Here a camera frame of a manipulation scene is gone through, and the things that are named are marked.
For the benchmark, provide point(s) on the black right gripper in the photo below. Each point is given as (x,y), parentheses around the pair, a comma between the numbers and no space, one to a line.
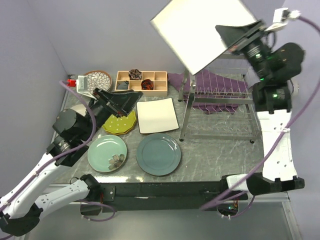
(233,37)

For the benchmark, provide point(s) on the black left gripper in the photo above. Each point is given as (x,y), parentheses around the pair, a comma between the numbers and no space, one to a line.
(124,101)

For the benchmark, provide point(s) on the brown rimmed plate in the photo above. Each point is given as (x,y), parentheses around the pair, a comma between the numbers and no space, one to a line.
(98,79)

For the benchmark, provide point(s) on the green scalloped plate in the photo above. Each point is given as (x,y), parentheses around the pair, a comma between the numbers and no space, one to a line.
(120,125)

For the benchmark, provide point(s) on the cream divided plate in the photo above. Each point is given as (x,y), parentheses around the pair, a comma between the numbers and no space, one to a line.
(80,109)

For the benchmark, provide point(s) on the white square plate black rim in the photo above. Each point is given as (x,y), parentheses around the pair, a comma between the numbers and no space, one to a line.
(156,116)

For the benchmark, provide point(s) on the mint green flower plate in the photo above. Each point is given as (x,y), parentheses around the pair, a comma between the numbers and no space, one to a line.
(107,154)

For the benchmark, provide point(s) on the teal round plate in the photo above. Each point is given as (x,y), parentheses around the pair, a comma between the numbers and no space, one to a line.
(158,154)

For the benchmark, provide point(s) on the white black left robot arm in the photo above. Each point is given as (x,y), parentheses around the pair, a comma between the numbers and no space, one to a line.
(23,207)

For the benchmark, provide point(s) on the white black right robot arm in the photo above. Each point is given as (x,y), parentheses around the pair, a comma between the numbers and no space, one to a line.
(272,101)

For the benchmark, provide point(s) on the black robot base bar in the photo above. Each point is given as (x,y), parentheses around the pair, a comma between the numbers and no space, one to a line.
(148,196)

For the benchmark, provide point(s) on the steel dish rack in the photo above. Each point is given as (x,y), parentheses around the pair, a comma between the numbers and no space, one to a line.
(243,124)

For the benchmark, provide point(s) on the dark grey rolled fabric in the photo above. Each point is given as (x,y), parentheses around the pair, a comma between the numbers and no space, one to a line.
(123,85)

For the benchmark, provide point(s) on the brown patterned rolled fabric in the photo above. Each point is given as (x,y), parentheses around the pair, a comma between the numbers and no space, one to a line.
(135,74)

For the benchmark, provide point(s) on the orange black rolled fabric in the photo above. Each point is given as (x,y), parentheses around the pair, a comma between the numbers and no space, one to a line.
(147,84)

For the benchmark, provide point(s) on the wooden compartment tray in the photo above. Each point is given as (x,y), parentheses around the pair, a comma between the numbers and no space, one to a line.
(160,79)

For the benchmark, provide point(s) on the purple cloth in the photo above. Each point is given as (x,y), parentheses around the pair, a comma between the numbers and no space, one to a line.
(210,85)

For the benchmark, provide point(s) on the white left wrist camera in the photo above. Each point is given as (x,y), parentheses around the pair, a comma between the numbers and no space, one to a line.
(81,85)

